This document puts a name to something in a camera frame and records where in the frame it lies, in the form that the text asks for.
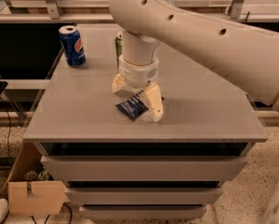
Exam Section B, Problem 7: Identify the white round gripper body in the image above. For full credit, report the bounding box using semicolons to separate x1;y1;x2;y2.
119;56;160;88

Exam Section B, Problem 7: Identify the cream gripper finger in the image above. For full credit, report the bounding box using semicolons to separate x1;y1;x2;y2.
112;74;126;93
144;83;163;121

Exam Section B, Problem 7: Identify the blue rxbar blueberry wrapper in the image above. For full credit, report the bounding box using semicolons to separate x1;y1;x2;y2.
116;91;148;120

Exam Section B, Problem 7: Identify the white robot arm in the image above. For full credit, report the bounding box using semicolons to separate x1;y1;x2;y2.
109;0;279;119

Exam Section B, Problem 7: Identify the green soda can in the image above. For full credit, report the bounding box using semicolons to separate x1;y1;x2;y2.
115;32;123;64

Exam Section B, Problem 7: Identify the blue pepsi can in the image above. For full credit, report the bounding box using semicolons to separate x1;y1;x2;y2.
59;25;86;67

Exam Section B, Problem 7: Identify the grey drawer cabinet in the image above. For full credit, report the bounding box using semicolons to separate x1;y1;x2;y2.
24;24;268;219

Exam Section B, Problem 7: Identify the cardboard box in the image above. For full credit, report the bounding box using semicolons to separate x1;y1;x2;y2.
5;143;66;216

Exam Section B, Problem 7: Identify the metal frame rail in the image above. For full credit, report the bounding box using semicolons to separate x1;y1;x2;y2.
0;0;279;23

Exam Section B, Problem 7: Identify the black cable on floor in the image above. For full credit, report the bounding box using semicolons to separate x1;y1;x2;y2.
0;93;16;165

